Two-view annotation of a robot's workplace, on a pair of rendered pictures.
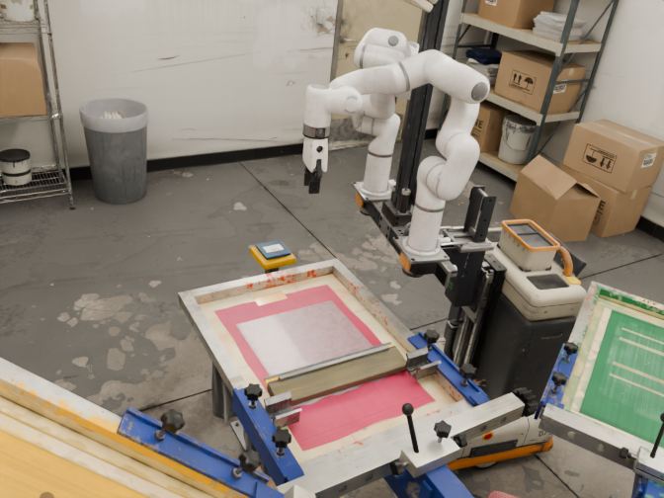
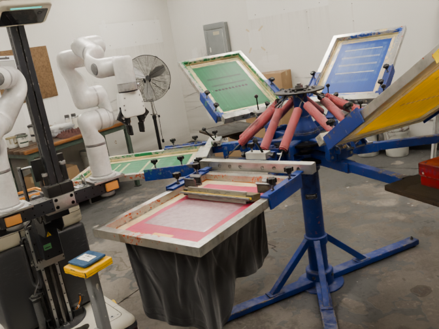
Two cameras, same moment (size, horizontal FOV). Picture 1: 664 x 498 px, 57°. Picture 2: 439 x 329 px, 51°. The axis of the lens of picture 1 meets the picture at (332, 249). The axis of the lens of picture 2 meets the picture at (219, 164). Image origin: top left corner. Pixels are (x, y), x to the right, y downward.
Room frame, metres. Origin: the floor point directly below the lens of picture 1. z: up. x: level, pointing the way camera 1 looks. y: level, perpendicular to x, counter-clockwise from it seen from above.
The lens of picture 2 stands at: (1.92, 1.92, 1.67)
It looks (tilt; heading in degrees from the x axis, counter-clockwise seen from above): 15 degrees down; 251
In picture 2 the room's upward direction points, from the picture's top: 9 degrees counter-clockwise
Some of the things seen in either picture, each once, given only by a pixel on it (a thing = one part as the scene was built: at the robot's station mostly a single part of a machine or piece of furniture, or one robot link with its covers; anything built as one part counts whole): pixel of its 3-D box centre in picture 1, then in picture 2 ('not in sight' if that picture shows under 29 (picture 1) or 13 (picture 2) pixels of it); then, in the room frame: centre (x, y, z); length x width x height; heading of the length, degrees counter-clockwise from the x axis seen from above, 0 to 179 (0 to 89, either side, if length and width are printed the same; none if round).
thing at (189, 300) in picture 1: (318, 349); (202, 205); (1.39, 0.01, 0.97); 0.79 x 0.58 x 0.04; 33
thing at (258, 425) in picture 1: (265, 436); (282, 190); (1.03, 0.11, 0.98); 0.30 x 0.05 x 0.07; 33
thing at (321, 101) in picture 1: (332, 105); (121, 69); (1.63, 0.04, 1.62); 0.15 x 0.10 x 0.11; 111
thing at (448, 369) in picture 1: (444, 373); (189, 183); (1.34, -0.36, 0.98); 0.30 x 0.05 x 0.07; 33
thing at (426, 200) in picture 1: (435, 184); (93, 127); (1.76, -0.30, 1.37); 0.13 x 0.10 x 0.16; 21
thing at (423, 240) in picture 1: (429, 226); (97, 160); (1.77, -0.31, 1.21); 0.16 x 0.13 x 0.15; 110
